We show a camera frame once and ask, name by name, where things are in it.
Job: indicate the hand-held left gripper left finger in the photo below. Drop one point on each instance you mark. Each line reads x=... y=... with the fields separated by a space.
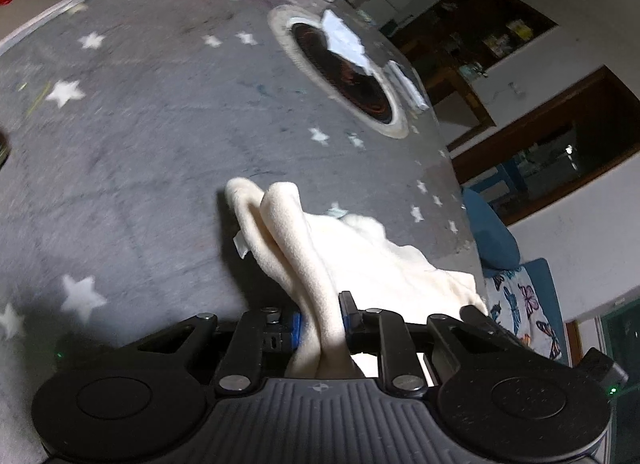
x=296 y=331

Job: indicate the white paper tissue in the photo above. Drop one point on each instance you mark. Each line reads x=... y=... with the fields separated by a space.
x=345 y=41

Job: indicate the blue cushion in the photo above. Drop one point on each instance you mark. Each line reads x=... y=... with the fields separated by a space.
x=492 y=239

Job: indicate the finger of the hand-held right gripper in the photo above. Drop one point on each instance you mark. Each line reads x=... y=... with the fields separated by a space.
x=480 y=316

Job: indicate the dark wooden window frame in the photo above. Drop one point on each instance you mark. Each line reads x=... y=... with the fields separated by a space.
x=530 y=121

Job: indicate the butterfly print cushion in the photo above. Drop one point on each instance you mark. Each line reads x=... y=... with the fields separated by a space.
x=525 y=304

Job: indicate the wooden side table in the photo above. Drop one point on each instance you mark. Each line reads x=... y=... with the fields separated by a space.
x=475 y=104

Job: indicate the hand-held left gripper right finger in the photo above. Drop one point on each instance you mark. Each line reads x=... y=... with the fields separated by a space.
x=347 y=316

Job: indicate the dark wooden shelf cabinet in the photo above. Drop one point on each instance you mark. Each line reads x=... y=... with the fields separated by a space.
x=475 y=14

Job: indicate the grey star-print tablecloth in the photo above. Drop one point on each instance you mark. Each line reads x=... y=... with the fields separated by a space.
x=150 y=144

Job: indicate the cream white towel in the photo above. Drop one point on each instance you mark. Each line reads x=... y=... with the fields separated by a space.
x=310 y=254

